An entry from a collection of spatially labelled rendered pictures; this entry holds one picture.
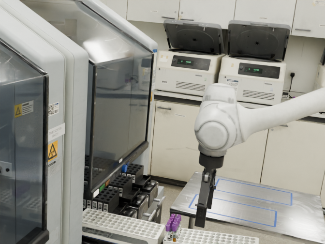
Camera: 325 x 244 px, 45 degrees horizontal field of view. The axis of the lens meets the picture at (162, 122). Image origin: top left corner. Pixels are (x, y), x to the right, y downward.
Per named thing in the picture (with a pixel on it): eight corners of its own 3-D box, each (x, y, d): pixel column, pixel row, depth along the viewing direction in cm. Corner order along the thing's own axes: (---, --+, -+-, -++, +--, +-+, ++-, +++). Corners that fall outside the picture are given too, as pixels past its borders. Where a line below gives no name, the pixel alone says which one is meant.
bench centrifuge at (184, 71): (151, 90, 365) (156, 18, 349) (169, 82, 422) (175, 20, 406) (210, 99, 350) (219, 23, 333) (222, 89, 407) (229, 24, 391)
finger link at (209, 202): (204, 188, 131) (205, 187, 132) (202, 207, 133) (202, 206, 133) (214, 190, 130) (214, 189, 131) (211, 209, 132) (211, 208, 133)
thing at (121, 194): (127, 188, 173) (128, 175, 172) (132, 189, 173) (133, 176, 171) (117, 199, 162) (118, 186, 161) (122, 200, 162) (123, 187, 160)
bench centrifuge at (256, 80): (214, 99, 350) (225, 18, 332) (223, 89, 408) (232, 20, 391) (280, 108, 337) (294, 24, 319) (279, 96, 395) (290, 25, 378)
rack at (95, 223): (72, 236, 136) (73, 220, 135) (85, 223, 145) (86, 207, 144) (155, 256, 129) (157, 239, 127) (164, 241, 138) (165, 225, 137)
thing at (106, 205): (114, 203, 159) (114, 189, 157) (119, 204, 158) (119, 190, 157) (102, 216, 148) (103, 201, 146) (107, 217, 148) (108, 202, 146)
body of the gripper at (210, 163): (222, 159, 116) (218, 188, 118) (226, 151, 124) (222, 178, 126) (197, 154, 118) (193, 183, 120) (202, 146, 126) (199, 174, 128)
